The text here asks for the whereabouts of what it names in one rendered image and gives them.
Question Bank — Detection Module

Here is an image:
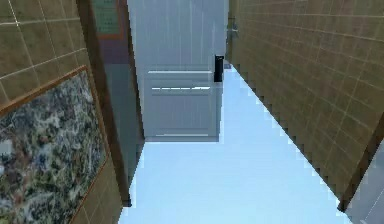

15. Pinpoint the grey door handle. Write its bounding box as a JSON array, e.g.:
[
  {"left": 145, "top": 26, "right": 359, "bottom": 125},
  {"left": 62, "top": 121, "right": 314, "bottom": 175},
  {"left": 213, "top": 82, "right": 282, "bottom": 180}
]
[{"left": 227, "top": 22, "right": 240, "bottom": 40}]

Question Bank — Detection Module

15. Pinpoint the white panelled room door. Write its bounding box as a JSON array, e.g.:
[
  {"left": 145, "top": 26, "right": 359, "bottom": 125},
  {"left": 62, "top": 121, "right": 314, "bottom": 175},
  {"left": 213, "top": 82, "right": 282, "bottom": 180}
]
[{"left": 126, "top": 0, "right": 230, "bottom": 142}]

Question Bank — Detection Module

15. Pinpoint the framed mottled grey picture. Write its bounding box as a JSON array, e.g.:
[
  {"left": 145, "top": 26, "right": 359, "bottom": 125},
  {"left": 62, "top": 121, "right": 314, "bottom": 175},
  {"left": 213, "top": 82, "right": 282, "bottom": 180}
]
[{"left": 0, "top": 65, "right": 110, "bottom": 224}]

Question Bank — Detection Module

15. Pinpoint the framed green picture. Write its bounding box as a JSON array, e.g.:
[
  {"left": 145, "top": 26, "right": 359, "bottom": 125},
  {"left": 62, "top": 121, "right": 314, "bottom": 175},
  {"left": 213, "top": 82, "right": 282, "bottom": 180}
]
[{"left": 91, "top": 0, "right": 126, "bottom": 41}]

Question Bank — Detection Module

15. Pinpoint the black door handle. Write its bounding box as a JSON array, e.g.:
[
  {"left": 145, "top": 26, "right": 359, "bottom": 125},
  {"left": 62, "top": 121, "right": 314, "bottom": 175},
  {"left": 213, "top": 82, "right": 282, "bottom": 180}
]
[{"left": 213, "top": 54, "right": 225, "bottom": 83}]

